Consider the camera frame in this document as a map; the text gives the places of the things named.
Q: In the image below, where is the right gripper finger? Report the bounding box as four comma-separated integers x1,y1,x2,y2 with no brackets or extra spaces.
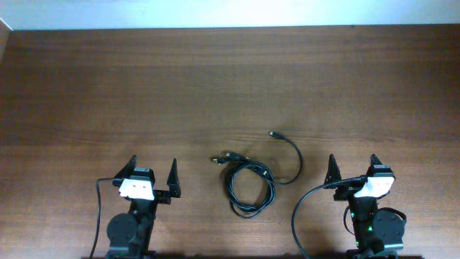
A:
366,154,382,176
324,154,342,188

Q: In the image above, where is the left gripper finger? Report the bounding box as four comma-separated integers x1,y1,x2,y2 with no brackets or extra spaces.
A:
167,158,181,198
114,155,137,179

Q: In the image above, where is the right camera black cable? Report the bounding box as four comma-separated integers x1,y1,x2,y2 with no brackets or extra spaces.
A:
290,175,368,259

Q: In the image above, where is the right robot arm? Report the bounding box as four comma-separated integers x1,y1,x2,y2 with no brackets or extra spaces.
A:
324,154,407,259

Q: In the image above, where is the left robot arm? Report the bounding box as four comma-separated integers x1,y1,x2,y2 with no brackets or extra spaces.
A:
106,155,181,259

